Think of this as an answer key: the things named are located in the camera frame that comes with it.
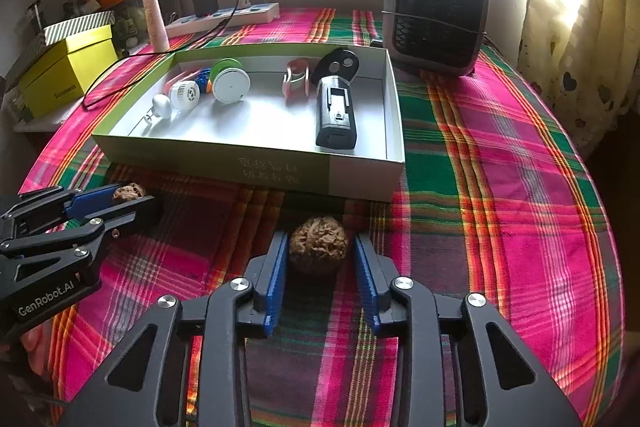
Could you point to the green and white round spool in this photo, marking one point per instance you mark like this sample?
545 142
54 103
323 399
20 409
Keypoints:
230 84

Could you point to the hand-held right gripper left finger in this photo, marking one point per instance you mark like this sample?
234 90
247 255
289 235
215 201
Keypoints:
276 287

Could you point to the grey desktop heater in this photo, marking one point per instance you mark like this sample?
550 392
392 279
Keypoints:
435 17

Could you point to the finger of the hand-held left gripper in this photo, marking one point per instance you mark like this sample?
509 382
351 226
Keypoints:
140 211
92 201

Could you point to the white plug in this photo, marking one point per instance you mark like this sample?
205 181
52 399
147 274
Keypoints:
245 0

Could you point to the brown walnut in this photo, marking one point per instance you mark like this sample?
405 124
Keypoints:
318 244
129 192

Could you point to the pink clip with grey pad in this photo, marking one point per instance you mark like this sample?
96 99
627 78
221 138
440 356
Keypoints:
296 79

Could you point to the white power strip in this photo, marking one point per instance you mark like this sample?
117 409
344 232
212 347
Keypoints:
255 14

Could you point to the white side shelf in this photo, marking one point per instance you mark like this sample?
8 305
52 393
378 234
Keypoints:
40 122

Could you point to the cream cosmetic tube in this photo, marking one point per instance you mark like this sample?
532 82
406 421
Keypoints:
156 17

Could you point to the cream curtain with hearts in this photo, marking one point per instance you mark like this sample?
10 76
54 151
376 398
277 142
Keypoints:
590 32

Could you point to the green jar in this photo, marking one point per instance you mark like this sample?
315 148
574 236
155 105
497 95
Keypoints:
127 27

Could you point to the person's left hand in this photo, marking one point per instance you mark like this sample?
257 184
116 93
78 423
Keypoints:
35 339

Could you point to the white ribbed round cap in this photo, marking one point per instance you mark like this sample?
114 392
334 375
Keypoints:
186 94

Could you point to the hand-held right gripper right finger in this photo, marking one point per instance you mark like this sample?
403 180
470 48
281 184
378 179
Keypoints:
367 292

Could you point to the black rectangular battery pack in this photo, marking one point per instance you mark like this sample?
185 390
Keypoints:
336 117

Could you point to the yellow cardboard box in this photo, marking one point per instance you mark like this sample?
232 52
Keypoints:
65 72

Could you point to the black charger plug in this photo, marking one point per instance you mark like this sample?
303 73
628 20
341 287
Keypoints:
205 2

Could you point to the striped cardboard box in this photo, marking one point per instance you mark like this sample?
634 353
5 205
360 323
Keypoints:
77 27

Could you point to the green and white cardboard box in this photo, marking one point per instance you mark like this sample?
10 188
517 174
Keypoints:
240 122

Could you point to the black and white oval remote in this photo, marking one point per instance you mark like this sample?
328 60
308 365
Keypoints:
337 64

